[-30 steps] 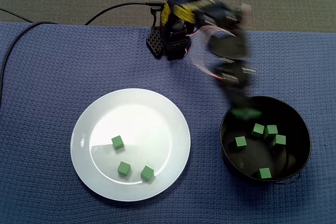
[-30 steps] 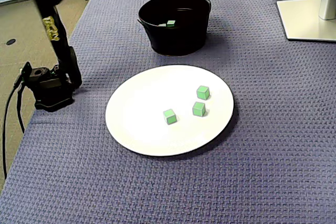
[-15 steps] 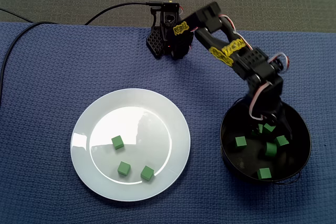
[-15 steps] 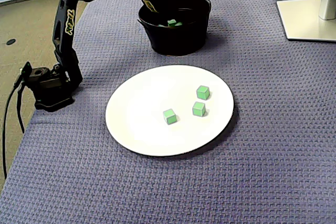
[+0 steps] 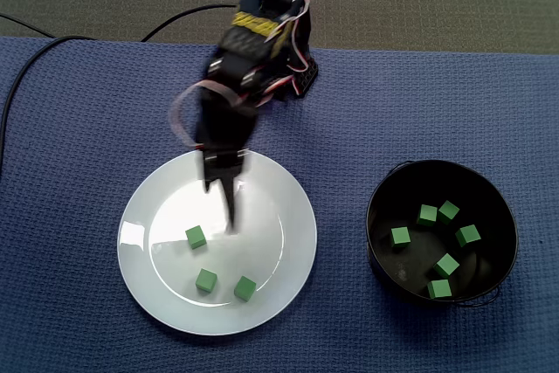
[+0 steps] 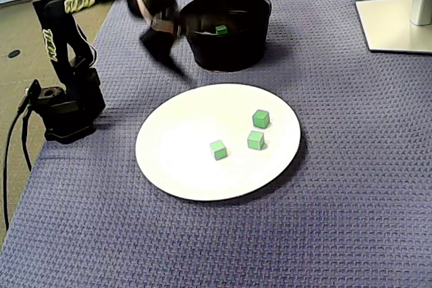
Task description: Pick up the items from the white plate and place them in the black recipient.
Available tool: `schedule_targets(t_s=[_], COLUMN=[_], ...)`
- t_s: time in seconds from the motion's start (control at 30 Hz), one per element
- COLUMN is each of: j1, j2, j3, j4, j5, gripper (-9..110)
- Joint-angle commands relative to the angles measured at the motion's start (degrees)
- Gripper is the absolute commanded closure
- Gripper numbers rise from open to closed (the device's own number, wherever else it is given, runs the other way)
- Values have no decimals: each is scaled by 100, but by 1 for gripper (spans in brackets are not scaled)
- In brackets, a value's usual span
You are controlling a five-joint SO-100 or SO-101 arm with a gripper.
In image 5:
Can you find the black robot arm with stickers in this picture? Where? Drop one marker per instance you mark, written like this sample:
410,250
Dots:
244,54

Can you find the black round bowl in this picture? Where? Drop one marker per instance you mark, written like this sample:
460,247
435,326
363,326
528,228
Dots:
393,198

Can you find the green cube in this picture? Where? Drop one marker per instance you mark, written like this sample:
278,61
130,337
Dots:
244,289
447,266
439,289
427,215
195,237
448,212
206,281
400,236
468,236

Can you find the blue woven mat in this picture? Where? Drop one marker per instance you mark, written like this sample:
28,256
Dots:
65,216

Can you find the white round plate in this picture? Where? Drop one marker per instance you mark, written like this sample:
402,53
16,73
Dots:
174,303

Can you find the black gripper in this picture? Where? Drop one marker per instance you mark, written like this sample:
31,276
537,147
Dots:
222,166

